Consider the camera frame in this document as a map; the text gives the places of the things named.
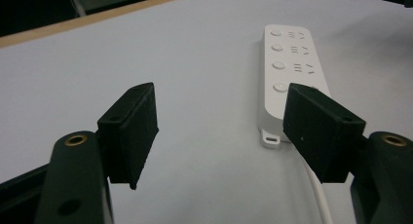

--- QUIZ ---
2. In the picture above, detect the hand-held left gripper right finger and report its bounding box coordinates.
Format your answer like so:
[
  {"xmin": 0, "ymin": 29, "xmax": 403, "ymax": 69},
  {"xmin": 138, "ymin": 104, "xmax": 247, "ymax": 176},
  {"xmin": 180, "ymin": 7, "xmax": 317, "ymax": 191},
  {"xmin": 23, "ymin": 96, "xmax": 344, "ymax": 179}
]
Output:
[{"xmin": 282, "ymin": 83, "xmax": 367, "ymax": 184}]

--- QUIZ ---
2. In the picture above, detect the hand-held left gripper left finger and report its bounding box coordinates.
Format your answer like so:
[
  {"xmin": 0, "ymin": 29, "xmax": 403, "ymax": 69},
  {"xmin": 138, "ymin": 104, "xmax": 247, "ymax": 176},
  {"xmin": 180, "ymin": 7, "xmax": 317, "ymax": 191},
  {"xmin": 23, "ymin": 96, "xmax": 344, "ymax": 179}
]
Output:
[{"xmin": 96, "ymin": 82, "xmax": 160, "ymax": 191}]

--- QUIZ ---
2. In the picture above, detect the white power strip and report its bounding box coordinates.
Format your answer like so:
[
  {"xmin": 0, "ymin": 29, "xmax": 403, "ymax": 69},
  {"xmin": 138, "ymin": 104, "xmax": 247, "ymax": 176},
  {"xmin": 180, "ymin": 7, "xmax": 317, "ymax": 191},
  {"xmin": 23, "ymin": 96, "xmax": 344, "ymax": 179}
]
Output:
[{"xmin": 257, "ymin": 23, "xmax": 332, "ymax": 150}]

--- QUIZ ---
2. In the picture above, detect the white power cable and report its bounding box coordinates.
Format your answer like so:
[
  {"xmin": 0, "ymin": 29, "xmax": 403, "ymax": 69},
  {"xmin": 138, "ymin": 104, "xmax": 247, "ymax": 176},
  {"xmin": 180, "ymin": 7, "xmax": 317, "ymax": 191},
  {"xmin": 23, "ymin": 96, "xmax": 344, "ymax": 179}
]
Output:
[{"xmin": 303, "ymin": 159, "xmax": 336, "ymax": 224}]

